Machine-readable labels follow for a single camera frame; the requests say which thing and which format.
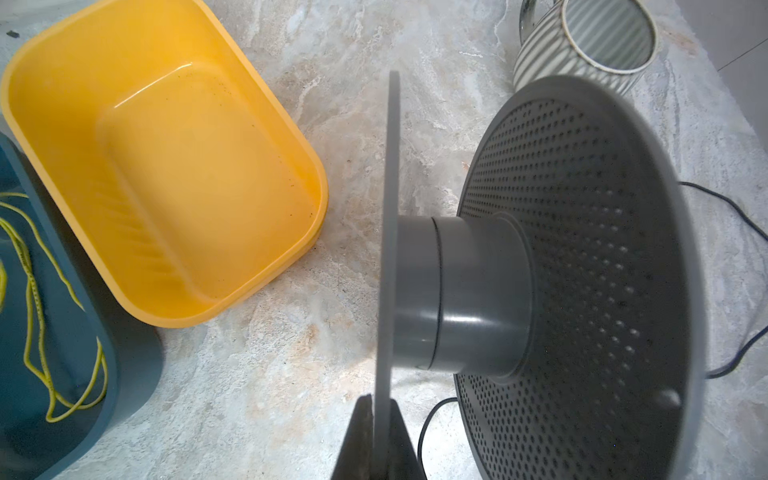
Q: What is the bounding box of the yellow thin cable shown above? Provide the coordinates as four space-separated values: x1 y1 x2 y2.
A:
0 191 110 424

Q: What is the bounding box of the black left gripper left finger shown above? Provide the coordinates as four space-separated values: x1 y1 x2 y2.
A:
331 394 373 480

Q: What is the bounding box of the grey perforated cable spool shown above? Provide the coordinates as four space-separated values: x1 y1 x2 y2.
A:
370 73 706 479

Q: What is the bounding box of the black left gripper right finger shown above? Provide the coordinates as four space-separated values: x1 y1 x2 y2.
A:
388 399 426 480

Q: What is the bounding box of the teal plastic bin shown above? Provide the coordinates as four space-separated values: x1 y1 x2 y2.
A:
1 137 163 479

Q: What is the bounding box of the yellow plastic bin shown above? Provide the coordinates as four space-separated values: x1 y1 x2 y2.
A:
1 1 329 328

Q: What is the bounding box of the striped ceramic mug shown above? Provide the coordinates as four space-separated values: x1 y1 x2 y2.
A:
512 0 659 95

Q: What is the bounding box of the black long cable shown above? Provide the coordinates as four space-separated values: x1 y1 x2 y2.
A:
416 181 768 475

